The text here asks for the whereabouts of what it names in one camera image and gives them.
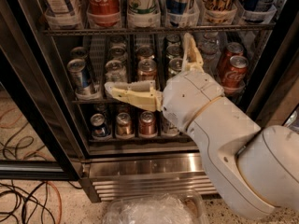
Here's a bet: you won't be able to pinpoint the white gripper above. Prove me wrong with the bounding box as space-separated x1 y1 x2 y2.
105 33 224 132

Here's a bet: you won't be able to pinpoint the brown tea plastic bottle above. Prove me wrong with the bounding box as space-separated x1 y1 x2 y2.
44 0 84 30

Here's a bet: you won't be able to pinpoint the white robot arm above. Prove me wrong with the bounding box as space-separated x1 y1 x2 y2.
105 34 299 219

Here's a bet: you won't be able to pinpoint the green can middle shelf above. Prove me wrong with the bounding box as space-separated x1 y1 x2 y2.
167 58 182 78

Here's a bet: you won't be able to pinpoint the gold can middle shelf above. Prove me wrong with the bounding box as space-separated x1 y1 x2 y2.
137 59 157 81

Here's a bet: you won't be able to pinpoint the gold can shelf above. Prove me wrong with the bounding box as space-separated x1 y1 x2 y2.
137 59 157 81
116 112 133 136

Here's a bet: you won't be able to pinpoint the red can bottom shelf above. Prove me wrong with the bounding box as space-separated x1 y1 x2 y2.
139 111 156 135

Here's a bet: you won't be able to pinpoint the clear water bottle middle shelf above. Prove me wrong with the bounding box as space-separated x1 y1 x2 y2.
198 32 219 75

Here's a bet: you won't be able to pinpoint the brown tea bottle bottom shelf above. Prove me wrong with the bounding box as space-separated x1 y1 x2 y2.
162 117 179 136

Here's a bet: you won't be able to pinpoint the silver white can middle shelf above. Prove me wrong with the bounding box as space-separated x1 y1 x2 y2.
105 60 127 82

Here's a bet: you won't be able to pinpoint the gold can bottom shelf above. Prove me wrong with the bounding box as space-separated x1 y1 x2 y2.
116 112 133 136

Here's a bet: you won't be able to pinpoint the blue Pepsi can bottom shelf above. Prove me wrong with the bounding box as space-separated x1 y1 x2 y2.
90 113 110 138

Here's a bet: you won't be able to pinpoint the blue silver can middle shelf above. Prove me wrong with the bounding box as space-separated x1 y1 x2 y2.
67 58 95 95

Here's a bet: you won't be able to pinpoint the red Coca-Cola can top shelf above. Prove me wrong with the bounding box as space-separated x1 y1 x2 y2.
89 0 120 27

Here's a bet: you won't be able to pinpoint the open glass fridge door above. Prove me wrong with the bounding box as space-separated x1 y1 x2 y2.
0 0 84 180

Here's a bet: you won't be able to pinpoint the red Coca-Cola can front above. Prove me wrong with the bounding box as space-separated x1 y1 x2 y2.
221 55 249 88

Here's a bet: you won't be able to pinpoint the red Coca-Cola can rear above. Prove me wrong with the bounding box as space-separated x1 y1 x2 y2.
217 42 244 74

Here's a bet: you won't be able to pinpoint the white green tall can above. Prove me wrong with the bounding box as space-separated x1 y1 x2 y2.
126 0 158 17

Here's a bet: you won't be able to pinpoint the gold black tall can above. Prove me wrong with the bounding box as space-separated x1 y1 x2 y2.
202 0 235 23

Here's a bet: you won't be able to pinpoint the clear plastic bin with bag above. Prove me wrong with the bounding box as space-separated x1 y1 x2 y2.
101 191 209 224

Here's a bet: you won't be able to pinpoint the tangled floor cables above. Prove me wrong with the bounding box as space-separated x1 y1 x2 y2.
0 180 82 224

